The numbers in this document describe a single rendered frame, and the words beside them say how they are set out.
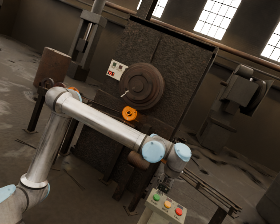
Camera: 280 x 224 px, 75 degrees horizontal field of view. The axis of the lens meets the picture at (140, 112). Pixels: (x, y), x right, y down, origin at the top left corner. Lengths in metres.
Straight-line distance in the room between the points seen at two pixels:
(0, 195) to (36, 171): 0.19
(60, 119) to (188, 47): 1.40
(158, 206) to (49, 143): 0.73
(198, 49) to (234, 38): 6.33
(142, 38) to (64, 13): 9.07
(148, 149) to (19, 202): 0.74
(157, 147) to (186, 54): 1.35
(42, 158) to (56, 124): 0.21
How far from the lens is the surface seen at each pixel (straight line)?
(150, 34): 2.09
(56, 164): 2.21
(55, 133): 1.12
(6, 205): 1.17
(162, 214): 1.24
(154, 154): 0.77
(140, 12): 4.94
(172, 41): 2.02
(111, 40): 9.16
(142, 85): 1.75
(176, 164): 0.94
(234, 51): 7.39
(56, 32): 11.00
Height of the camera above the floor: 1.25
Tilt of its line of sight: 11 degrees down
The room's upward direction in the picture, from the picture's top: 25 degrees clockwise
